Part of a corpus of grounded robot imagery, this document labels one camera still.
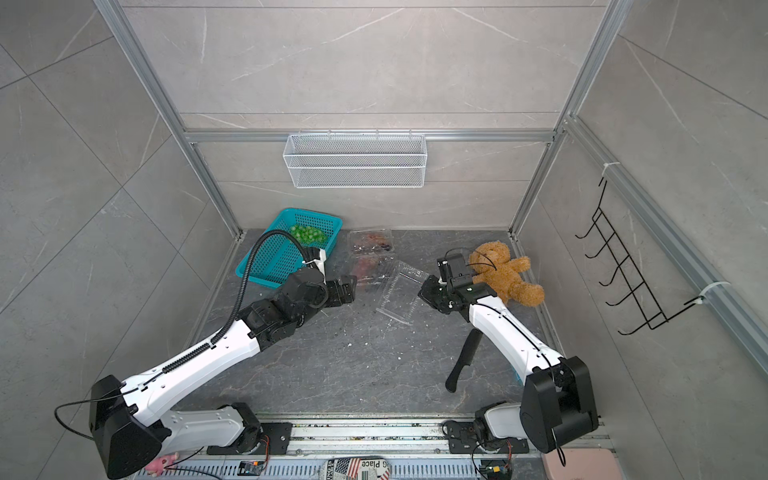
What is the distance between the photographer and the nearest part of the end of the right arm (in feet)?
1.96

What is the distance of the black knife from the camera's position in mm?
844

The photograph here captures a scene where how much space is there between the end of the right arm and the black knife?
24 centimetres
